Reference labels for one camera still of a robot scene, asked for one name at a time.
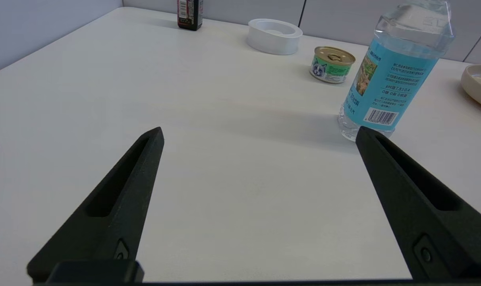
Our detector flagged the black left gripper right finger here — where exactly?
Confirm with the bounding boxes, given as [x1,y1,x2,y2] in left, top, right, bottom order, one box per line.
[355,126,481,281]

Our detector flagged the white round plastic dish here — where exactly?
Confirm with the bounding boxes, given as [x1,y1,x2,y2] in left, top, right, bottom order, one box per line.
[247,18,303,55]

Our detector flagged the cat food can gold lid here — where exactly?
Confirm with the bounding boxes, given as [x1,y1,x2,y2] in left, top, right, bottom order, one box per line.
[309,46,356,84]

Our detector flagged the soda water bottle blue label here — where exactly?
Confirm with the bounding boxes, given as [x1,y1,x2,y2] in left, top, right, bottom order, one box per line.
[338,0,455,142]

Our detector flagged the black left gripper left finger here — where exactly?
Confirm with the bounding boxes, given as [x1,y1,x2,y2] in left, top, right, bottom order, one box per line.
[27,127,164,283]

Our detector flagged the beige round plate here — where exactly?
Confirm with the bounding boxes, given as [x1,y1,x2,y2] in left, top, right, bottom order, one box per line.
[461,64,481,112]

